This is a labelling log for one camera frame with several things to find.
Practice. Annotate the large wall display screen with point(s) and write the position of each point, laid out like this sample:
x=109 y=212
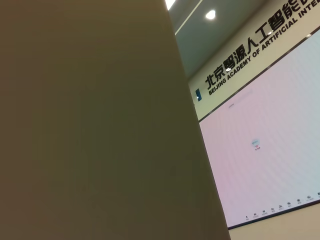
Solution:
x=262 y=162

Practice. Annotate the beige blurry panel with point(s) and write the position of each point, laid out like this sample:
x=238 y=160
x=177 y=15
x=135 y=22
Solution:
x=95 y=130

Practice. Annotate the rectangular ceiling light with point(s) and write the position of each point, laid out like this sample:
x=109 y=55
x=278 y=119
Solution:
x=169 y=4

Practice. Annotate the black wall sign lettering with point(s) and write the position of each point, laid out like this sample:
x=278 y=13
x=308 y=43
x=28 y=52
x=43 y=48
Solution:
x=226 y=65

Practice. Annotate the round ceiling light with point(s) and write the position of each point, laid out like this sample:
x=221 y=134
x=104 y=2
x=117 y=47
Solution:
x=210 y=14

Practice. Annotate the blue wall logo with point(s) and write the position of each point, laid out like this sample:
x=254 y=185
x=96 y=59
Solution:
x=198 y=94

